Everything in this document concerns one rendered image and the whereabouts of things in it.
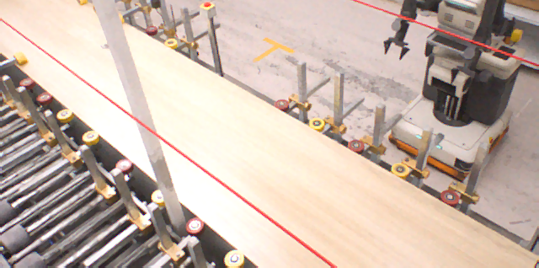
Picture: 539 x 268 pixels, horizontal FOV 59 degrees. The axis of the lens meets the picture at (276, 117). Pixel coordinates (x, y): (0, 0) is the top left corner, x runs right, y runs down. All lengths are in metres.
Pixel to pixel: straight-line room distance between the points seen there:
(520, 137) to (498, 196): 0.64
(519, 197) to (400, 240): 1.64
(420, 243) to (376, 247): 0.18
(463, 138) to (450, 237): 1.41
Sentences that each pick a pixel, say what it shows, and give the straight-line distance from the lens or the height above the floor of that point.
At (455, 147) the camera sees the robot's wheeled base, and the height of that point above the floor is 0.28.
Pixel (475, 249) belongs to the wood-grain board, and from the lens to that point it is 2.13.
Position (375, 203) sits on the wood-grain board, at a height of 0.90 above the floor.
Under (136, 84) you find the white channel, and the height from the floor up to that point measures 1.63.
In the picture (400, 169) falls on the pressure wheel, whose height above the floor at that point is 0.91.
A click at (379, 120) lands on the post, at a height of 1.02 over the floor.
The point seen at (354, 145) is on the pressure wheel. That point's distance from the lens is 2.39.
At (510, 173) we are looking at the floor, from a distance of 3.72.
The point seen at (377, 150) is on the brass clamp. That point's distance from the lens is 2.49.
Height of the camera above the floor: 2.61
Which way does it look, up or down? 42 degrees down
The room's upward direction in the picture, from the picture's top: 5 degrees counter-clockwise
